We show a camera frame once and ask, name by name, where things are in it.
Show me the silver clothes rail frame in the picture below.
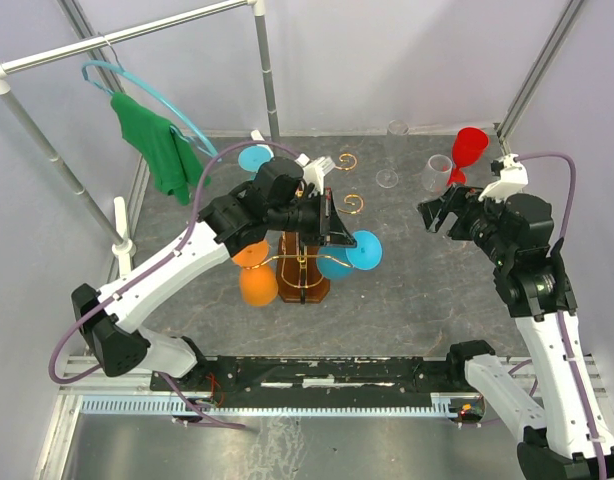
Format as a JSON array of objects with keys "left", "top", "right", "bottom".
[{"left": 0, "top": 1, "right": 263, "bottom": 278}]

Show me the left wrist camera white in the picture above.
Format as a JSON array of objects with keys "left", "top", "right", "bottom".
[{"left": 295, "top": 154, "right": 336, "bottom": 194}]

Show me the red wine glass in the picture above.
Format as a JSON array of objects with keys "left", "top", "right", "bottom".
[{"left": 447, "top": 127, "right": 489, "bottom": 185}]

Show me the brown wooden rack base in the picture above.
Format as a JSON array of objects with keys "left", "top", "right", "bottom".
[{"left": 276, "top": 232, "right": 331, "bottom": 305}]

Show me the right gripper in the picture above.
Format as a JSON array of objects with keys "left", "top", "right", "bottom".
[{"left": 416, "top": 181, "right": 515, "bottom": 266}]

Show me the clear wine glass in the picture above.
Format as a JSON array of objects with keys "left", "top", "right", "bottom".
[
  {"left": 376, "top": 120, "right": 409, "bottom": 189},
  {"left": 421, "top": 154, "right": 453, "bottom": 193}
]

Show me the blue front wine glass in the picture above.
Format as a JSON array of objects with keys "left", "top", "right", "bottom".
[{"left": 316, "top": 230, "right": 383, "bottom": 280}]

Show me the light blue back glass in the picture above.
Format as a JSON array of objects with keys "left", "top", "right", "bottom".
[{"left": 238, "top": 145, "right": 273, "bottom": 173}]

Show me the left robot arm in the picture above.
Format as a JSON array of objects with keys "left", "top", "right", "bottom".
[{"left": 72, "top": 156, "right": 357, "bottom": 390}]

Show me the green cloth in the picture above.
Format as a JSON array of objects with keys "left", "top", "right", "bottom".
[{"left": 110, "top": 92, "right": 204, "bottom": 205}]

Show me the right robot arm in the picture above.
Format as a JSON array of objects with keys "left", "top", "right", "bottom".
[{"left": 417, "top": 185, "right": 614, "bottom": 479}]

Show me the blue clothes hanger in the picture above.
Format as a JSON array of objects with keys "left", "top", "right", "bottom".
[{"left": 81, "top": 35, "right": 218, "bottom": 157}]

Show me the light blue cable duct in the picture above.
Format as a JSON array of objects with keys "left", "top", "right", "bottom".
[{"left": 79, "top": 394, "right": 458, "bottom": 419}]

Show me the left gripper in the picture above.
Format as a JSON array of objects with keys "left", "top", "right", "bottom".
[{"left": 267, "top": 188, "right": 357, "bottom": 248}]

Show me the orange wine glass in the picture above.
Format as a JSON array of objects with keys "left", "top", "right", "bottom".
[{"left": 232, "top": 240, "right": 278, "bottom": 307}]

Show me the gold wire glass rack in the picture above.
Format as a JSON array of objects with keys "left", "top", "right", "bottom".
[{"left": 267, "top": 152, "right": 358, "bottom": 305}]

